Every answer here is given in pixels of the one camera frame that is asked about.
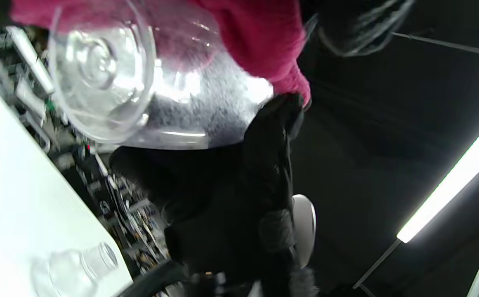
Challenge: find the ceiling light strip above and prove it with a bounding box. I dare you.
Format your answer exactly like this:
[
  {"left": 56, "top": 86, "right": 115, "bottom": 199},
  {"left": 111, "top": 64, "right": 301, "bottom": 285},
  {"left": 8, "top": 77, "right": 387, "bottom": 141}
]
[{"left": 396, "top": 107, "right": 479, "bottom": 244}]

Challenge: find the person's left hand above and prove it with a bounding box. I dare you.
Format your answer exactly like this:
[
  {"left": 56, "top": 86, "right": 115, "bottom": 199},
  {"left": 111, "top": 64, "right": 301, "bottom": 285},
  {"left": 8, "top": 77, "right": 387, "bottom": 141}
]
[{"left": 109, "top": 93, "right": 318, "bottom": 297}]

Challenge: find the clear shaker cup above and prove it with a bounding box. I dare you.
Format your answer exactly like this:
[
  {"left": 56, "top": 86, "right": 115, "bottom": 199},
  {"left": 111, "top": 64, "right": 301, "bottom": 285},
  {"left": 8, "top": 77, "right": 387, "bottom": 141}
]
[{"left": 47, "top": 0, "right": 275, "bottom": 150}]

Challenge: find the grey left hand controller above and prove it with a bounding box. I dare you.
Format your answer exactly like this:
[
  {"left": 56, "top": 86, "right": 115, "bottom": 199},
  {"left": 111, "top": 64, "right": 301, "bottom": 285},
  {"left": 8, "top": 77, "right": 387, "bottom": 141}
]
[{"left": 116, "top": 194, "right": 317, "bottom": 297}]

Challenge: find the pink microfibre cloth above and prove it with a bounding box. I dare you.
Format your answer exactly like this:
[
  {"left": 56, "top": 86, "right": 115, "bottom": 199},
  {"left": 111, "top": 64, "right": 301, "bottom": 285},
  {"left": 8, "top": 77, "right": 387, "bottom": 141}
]
[{"left": 10, "top": 0, "right": 312, "bottom": 108}]

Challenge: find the clear domed cup lid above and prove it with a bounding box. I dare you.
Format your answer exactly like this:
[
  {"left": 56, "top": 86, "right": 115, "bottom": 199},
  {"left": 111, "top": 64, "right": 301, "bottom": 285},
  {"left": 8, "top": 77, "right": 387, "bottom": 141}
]
[{"left": 31, "top": 243, "right": 118, "bottom": 297}]

